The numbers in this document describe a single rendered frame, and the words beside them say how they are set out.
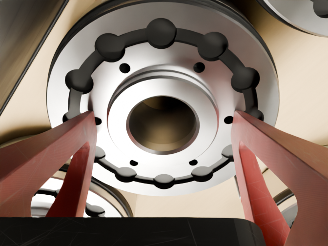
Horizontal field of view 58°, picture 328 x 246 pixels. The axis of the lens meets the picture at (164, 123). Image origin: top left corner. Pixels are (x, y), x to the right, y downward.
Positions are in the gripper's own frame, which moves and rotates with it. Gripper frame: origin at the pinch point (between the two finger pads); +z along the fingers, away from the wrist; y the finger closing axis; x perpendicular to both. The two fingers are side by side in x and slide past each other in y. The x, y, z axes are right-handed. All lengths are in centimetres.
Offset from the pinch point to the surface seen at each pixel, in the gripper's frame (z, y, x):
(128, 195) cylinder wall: 2.4, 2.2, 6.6
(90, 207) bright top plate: 1.2, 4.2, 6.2
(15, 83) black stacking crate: 4.0, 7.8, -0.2
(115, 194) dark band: 1.5, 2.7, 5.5
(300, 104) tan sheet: 4.1, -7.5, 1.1
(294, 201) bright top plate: 1.0, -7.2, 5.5
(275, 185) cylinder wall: 2.5, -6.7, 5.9
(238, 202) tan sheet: 4.0, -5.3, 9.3
